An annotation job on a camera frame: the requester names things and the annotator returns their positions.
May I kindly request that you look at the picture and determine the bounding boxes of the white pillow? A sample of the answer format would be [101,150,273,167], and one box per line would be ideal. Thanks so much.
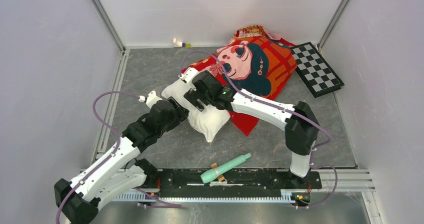
[161,80,230,143]

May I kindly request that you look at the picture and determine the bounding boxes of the black white checkerboard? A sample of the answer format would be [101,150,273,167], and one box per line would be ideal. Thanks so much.
[291,42,345,98]

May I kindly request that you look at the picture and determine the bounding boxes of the small wooden block right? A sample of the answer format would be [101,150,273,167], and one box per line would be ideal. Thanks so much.
[217,175,225,182]

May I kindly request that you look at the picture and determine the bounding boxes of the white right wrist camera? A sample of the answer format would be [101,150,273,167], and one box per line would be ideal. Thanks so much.
[178,67,199,83]

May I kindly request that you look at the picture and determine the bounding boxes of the teal toy microphone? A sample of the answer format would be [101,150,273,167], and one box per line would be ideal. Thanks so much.
[200,152,252,184]

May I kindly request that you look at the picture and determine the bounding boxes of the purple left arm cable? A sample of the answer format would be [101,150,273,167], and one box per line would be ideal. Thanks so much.
[54,91,184,224]

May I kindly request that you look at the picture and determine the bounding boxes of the light blue cable duct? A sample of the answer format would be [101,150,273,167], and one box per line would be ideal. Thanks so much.
[113,190,295,204]

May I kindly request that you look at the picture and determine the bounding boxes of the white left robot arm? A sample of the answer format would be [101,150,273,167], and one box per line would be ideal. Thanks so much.
[54,97,188,223]

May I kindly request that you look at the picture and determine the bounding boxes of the small toy bottle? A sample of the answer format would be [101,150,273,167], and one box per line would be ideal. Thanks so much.
[172,38,192,48]

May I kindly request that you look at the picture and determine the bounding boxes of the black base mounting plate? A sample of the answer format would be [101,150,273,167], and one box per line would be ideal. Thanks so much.
[140,168,323,198]

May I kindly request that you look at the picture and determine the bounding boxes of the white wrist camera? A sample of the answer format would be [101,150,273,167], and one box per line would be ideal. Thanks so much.
[178,67,199,83]
[138,91,163,109]

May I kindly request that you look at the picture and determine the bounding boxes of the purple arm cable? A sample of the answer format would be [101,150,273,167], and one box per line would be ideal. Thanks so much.
[54,91,184,224]
[178,50,339,209]

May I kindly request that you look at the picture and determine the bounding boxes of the pink red patterned pillowcase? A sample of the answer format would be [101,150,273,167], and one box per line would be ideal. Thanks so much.
[180,25,298,137]

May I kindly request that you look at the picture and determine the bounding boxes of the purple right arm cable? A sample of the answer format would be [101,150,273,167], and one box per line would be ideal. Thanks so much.
[178,50,339,209]

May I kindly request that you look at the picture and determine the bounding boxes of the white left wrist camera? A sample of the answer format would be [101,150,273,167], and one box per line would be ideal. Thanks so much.
[138,91,163,109]

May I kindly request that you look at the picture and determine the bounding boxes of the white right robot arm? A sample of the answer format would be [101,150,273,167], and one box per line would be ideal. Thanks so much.
[179,68,319,188]

